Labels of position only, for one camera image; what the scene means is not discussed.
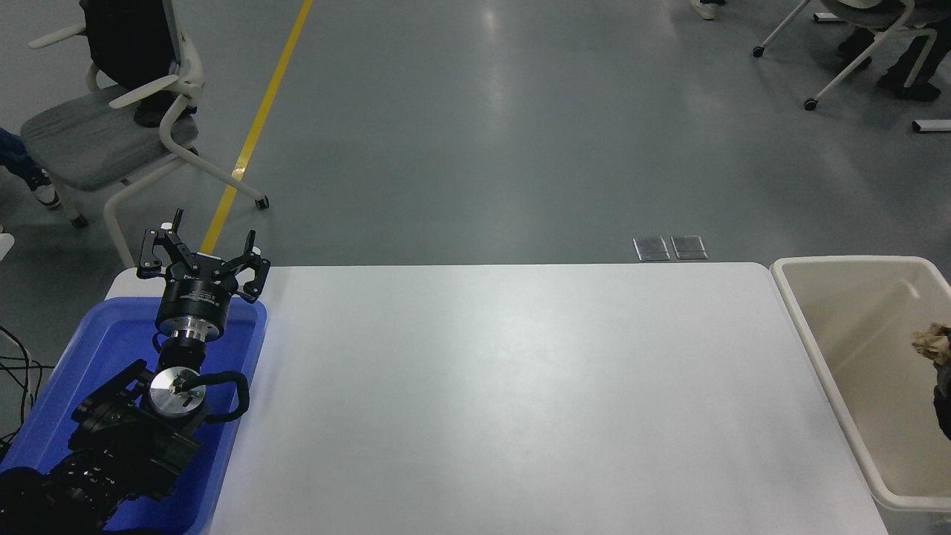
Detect large pale plastic bin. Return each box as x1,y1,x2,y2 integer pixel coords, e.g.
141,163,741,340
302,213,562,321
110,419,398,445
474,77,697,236
770,256,951,535

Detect black floor cables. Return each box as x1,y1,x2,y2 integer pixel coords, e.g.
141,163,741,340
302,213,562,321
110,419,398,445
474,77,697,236
0,325,55,448

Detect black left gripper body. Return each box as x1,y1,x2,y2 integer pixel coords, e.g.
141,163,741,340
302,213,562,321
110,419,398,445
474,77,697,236
158,267,240,328

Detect blue plastic tray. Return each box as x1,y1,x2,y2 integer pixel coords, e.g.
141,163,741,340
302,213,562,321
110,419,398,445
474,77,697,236
0,297,267,535

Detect tan paper ball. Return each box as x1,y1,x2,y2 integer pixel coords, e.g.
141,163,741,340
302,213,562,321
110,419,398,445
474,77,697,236
912,322,951,367

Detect grey seat white frame chair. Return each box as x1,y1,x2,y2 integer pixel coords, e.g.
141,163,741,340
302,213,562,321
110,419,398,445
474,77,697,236
21,0,270,269

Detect white frame wheeled chair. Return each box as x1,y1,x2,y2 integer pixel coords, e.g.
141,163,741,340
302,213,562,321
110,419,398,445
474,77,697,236
752,0,951,112

